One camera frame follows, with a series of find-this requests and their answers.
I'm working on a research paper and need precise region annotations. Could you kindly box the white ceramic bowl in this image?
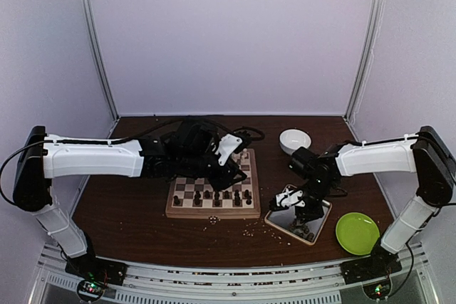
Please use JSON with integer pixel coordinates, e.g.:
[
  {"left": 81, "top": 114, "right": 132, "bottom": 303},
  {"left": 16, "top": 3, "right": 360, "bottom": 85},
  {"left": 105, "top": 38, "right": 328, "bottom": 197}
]
[{"left": 279, "top": 129, "right": 311, "bottom": 155}]

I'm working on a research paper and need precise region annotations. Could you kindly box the black chess rook corner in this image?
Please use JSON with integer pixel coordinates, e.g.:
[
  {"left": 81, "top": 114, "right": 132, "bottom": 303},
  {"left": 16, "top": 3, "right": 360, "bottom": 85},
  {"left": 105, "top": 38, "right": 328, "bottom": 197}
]
[{"left": 173, "top": 195, "right": 181, "bottom": 206}]

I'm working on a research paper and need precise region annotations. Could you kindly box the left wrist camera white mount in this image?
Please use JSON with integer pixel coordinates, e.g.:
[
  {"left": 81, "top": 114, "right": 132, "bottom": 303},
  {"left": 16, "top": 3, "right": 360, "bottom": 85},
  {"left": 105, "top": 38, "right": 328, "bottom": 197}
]
[{"left": 215, "top": 133, "right": 247, "bottom": 166}]

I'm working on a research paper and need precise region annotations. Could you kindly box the metal tray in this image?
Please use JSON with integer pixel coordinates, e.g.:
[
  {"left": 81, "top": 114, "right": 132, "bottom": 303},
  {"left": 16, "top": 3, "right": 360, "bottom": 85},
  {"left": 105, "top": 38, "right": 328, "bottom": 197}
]
[{"left": 264, "top": 184, "right": 332, "bottom": 246}]

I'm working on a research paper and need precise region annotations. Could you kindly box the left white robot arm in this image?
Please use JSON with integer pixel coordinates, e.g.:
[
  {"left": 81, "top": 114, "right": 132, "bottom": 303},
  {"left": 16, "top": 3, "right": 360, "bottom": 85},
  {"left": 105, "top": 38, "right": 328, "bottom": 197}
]
[{"left": 11, "top": 118, "right": 253, "bottom": 278}]

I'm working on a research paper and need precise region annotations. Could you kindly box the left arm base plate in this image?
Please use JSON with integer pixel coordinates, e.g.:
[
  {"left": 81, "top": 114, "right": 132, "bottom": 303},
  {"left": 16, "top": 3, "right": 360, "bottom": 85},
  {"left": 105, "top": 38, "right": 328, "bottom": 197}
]
[{"left": 65, "top": 258, "right": 128, "bottom": 285}]

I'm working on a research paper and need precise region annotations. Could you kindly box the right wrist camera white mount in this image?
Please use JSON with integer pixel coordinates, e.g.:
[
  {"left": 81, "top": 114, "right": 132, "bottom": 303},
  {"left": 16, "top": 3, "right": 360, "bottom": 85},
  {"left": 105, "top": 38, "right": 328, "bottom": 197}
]
[{"left": 269, "top": 188, "right": 306, "bottom": 211}]

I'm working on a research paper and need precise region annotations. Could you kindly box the pile of dark chess pieces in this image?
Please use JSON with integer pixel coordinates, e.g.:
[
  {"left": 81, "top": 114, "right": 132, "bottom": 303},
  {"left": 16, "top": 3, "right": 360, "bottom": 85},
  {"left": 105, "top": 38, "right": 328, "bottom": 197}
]
[{"left": 290, "top": 224, "right": 315, "bottom": 242}]

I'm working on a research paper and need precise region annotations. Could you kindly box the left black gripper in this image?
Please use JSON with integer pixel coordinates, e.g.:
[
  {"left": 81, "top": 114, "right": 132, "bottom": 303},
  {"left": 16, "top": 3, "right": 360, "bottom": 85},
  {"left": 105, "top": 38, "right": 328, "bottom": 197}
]
[{"left": 178, "top": 145, "right": 247, "bottom": 192}]

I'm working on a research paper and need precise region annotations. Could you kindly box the right aluminium frame post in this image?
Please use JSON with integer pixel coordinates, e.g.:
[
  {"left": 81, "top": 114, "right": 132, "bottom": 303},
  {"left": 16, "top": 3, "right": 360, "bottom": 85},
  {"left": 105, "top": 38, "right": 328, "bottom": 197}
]
[{"left": 345, "top": 0, "right": 385, "bottom": 125}]

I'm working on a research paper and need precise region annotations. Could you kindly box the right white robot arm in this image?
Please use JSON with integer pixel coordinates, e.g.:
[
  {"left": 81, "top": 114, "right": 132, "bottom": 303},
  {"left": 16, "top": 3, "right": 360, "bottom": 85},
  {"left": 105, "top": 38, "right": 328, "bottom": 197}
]
[{"left": 272, "top": 126, "right": 455, "bottom": 277}]

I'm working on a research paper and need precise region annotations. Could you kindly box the aluminium frame post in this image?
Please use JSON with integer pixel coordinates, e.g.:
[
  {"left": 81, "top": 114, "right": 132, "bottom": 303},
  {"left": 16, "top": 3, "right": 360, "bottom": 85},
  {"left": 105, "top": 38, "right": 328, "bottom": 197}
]
[
  {"left": 81, "top": 0, "right": 120, "bottom": 121},
  {"left": 345, "top": 0, "right": 385, "bottom": 125}
]

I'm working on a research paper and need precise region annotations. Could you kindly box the left aluminium frame post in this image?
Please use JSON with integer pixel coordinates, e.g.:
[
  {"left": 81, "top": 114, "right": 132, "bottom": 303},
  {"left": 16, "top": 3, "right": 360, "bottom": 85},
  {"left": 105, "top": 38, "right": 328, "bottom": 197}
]
[{"left": 81, "top": 0, "right": 120, "bottom": 121}]

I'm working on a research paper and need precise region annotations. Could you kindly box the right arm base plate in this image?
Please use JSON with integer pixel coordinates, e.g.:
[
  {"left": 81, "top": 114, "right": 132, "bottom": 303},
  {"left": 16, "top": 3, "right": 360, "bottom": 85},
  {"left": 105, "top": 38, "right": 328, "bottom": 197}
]
[{"left": 340, "top": 256, "right": 403, "bottom": 285}]

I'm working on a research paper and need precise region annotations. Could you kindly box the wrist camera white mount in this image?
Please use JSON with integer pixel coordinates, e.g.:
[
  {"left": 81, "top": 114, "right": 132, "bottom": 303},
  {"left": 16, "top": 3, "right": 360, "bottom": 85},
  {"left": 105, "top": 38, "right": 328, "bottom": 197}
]
[
  {"left": 215, "top": 133, "right": 247, "bottom": 166},
  {"left": 269, "top": 188, "right": 306, "bottom": 211}
]

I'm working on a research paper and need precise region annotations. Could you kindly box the green plate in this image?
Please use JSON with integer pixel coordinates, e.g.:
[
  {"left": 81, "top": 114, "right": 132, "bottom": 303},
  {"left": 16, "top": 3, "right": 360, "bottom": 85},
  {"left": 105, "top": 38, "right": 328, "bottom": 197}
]
[{"left": 336, "top": 212, "right": 380, "bottom": 256}]

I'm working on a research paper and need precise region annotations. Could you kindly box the wooden chess board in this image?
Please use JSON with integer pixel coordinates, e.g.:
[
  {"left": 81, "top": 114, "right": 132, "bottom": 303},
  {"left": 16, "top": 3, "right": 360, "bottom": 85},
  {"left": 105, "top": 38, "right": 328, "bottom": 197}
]
[{"left": 165, "top": 148, "right": 261, "bottom": 219}]

